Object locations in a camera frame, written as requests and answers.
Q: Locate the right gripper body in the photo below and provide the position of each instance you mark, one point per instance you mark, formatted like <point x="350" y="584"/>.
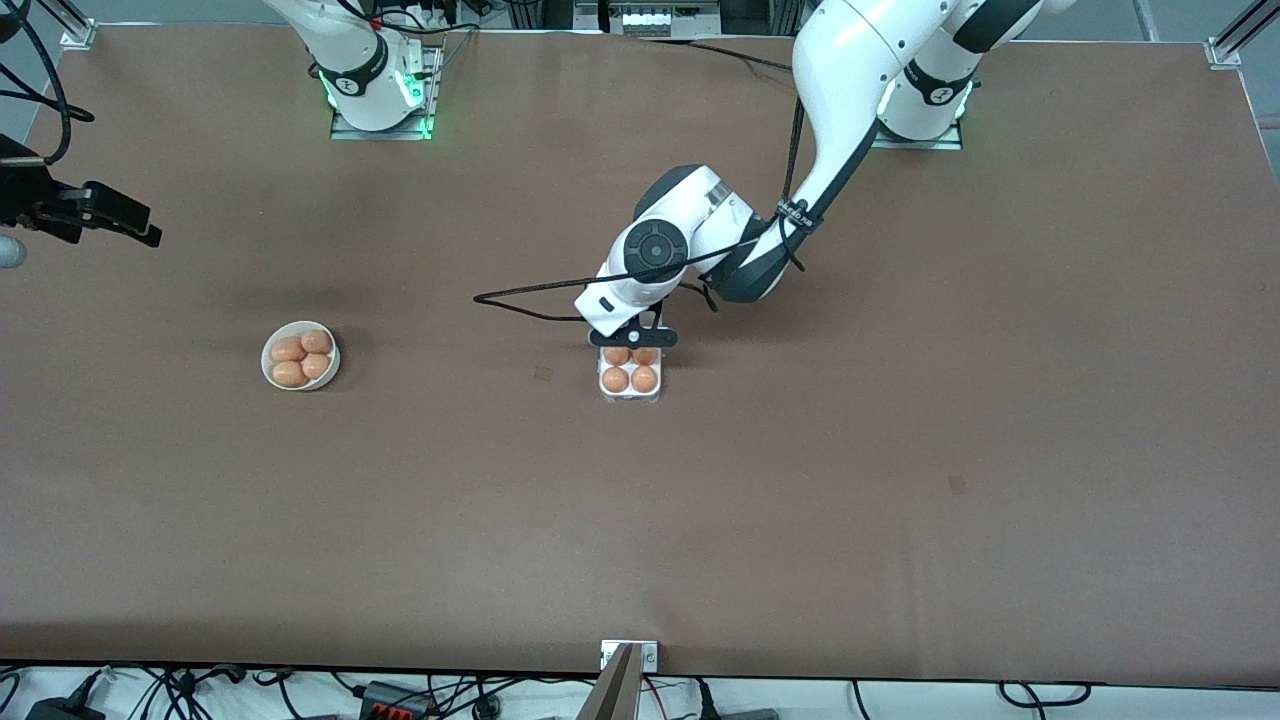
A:
<point x="30" y="203"/>

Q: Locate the brown egg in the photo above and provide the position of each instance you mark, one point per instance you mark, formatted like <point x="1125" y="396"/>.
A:
<point x="288" y="349"/>
<point x="644" y="379"/>
<point x="316" y="366"/>
<point x="614" y="380"/>
<point x="290" y="374"/>
<point x="646" y="356"/>
<point x="316" y="341"/>
<point x="617" y="356"/>

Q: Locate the clear plastic egg carton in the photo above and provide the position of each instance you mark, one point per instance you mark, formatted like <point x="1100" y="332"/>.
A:
<point x="630" y="396"/>

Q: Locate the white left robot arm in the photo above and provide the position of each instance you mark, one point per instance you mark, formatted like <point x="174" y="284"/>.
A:
<point x="850" y="60"/>

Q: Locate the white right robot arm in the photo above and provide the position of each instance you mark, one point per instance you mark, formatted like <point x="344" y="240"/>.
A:
<point x="350" y="60"/>

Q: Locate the metal table corner clamp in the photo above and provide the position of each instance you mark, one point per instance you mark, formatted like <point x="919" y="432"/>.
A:
<point x="78" y="35"/>
<point x="1224" y="52"/>

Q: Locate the white round bowl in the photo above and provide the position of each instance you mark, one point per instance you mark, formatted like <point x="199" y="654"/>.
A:
<point x="267" y="365"/>

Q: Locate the white power strip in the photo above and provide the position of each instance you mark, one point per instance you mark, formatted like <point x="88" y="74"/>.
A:
<point x="660" y="20"/>

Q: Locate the black orange power strip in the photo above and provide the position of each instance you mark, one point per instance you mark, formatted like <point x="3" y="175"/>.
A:
<point x="385" y="695"/>

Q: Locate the black power adapter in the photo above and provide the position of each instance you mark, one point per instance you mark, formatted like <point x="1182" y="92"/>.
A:
<point x="60" y="711"/>

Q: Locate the black left camera mount bracket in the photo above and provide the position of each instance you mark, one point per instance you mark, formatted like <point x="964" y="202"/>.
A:
<point x="640" y="338"/>

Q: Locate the small metal edge bracket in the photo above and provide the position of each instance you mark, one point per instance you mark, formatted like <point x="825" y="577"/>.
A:
<point x="648" y="656"/>

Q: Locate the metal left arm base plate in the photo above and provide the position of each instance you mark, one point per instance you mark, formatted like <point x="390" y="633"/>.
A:
<point x="940" y="144"/>

